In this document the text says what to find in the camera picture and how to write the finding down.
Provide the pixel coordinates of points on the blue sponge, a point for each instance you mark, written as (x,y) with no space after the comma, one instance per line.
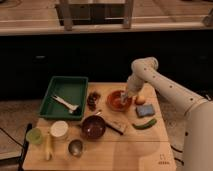
(145,110)

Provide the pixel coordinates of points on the yellow banana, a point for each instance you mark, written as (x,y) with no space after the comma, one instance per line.
(48,147)

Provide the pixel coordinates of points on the green plastic tray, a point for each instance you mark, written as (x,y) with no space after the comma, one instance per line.
(71,89)

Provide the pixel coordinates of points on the red bowl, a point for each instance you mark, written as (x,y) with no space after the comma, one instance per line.
(114,101)

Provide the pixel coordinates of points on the wooden chair frame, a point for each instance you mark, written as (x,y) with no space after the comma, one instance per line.
(94,12)

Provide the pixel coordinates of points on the knife with wooden block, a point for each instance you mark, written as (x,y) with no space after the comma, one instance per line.
(115,125)

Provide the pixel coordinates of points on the small metal cup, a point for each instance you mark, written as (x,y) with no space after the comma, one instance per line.
(75,147)

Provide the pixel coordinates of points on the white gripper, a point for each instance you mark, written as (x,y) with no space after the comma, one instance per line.
(134,85)

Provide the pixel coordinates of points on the white round container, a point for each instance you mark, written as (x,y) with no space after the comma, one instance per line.
(59,129)

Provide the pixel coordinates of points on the orange fruit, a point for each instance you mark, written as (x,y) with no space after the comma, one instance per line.
(140,100)

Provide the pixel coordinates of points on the dark brown bowl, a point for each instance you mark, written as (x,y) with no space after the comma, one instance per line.
(93,127)

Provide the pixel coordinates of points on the green pepper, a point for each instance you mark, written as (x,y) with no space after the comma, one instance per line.
(146,125)

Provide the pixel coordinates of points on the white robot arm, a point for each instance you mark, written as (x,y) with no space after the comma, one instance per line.
(198,141)

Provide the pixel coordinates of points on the green cup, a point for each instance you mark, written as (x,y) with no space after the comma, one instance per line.
(34,136)

